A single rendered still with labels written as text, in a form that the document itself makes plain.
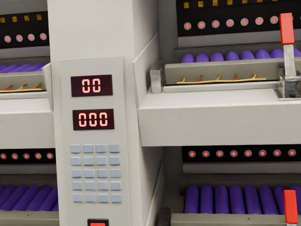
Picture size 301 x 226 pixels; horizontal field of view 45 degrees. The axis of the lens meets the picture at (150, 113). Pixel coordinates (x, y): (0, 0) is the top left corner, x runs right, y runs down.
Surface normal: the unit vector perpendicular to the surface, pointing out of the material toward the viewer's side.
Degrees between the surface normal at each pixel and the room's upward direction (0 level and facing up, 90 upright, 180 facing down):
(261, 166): 108
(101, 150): 90
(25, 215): 18
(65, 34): 90
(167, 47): 90
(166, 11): 90
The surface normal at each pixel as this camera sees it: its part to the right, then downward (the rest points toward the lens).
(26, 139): -0.14, 0.36
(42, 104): -0.09, -0.93
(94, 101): -0.17, 0.06
